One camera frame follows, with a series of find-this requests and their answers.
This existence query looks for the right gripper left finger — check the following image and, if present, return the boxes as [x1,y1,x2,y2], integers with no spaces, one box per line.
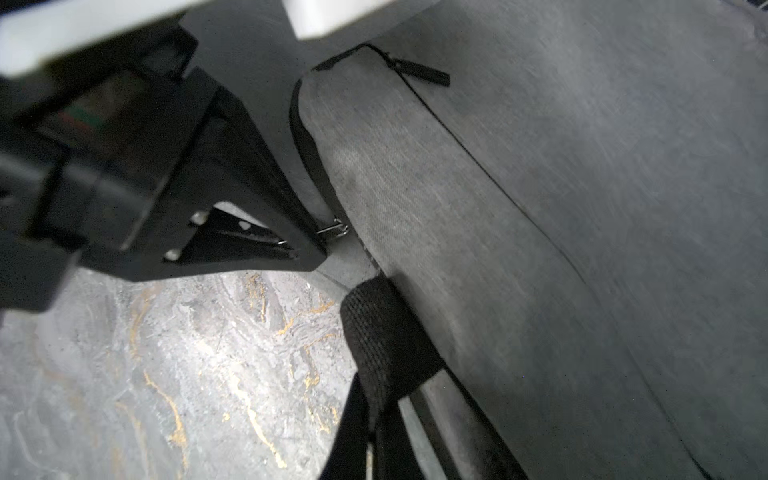
[319,374,372,480]

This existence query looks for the grey zippered laptop bag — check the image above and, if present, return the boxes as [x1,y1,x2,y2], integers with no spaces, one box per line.
[185,1,767,479]

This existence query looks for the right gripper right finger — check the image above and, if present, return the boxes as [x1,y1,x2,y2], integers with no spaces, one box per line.
[372,369,527,479]

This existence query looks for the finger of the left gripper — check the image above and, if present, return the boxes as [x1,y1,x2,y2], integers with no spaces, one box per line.
[81,69,327,282]

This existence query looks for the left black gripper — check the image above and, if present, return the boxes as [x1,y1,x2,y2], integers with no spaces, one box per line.
[1,23,216,312]

